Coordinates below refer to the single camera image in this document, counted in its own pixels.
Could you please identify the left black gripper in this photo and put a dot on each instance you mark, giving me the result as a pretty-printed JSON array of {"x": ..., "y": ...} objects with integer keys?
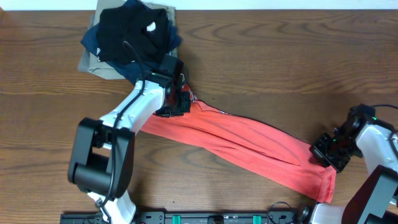
[{"x": 185, "y": 109}]

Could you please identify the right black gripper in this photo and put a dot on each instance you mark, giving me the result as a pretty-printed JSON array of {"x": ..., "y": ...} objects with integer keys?
[{"x": 318, "y": 149}]

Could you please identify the red t-shirt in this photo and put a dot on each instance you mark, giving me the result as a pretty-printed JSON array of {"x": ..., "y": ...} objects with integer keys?
[{"x": 250, "y": 144}]

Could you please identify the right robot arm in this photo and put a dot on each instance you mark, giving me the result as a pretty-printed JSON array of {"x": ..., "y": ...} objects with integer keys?
[{"x": 366, "y": 136}]

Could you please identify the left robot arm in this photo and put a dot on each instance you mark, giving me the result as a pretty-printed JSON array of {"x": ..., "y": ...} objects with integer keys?
[{"x": 101, "y": 162}]

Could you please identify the navy folded garment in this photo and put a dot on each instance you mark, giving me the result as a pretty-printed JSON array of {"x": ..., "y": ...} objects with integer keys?
[{"x": 174, "y": 40}]

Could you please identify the black folded garment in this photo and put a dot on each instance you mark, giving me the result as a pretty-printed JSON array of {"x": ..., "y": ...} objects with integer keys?
[{"x": 129, "y": 32}]

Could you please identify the khaki folded garment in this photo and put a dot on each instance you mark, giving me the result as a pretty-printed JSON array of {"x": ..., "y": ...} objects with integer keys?
[{"x": 89, "y": 62}]

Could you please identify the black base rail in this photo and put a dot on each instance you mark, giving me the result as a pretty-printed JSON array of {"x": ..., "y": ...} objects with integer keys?
[{"x": 232, "y": 218}]

